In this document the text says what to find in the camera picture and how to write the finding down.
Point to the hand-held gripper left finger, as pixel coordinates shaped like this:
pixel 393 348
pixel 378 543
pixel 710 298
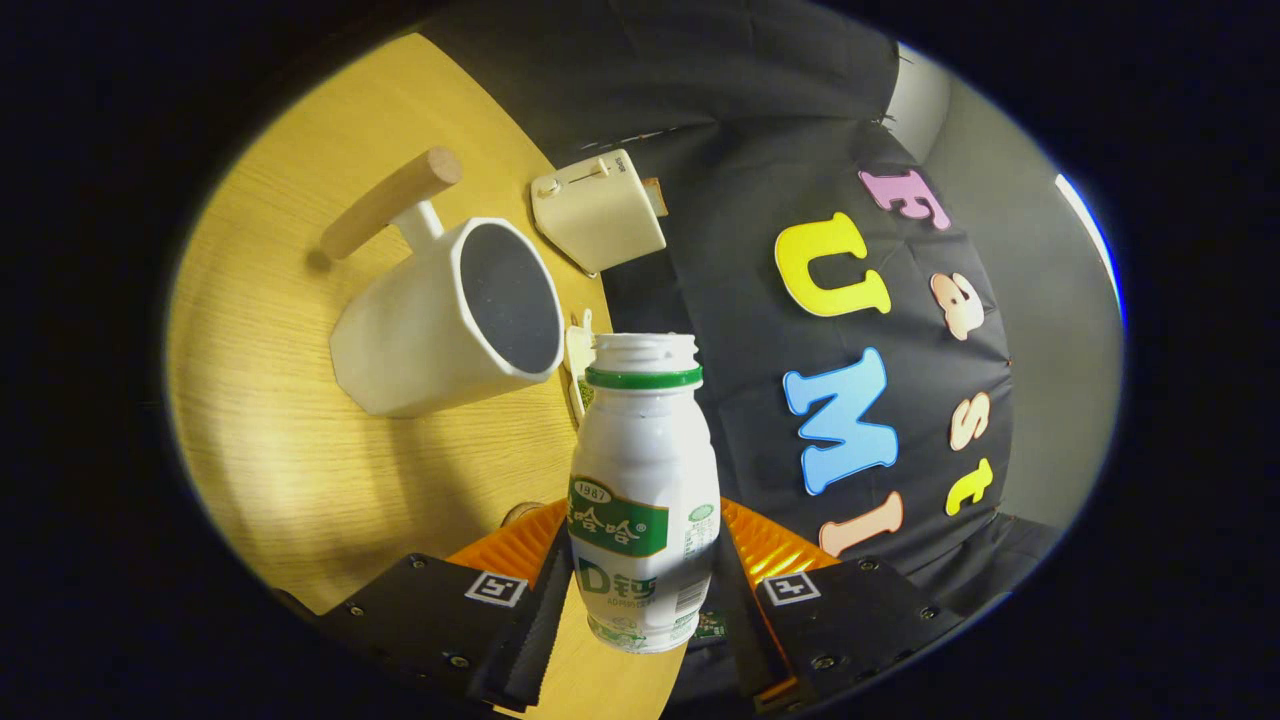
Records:
pixel 535 640

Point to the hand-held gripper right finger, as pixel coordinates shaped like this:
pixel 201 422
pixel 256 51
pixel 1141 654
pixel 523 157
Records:
pixel 760 650

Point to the round cork coaster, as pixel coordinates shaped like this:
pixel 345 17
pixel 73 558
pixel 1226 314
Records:
pixel 520 514

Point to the white juice bottle green label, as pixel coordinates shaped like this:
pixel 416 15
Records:
pixel 640 450

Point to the white divided condiment dish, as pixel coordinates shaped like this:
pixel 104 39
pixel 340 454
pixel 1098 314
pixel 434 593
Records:
pixel 578 350

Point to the wooden table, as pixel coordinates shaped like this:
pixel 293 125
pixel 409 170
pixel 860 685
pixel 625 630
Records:
pixel 280 420

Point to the cream toaster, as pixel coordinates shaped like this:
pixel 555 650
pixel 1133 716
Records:
pixel 600 215

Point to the brown toast slice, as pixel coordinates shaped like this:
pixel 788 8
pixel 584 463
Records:
pixel 657 198

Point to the black backdrop cloth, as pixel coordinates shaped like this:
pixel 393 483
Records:
pixel 740 180

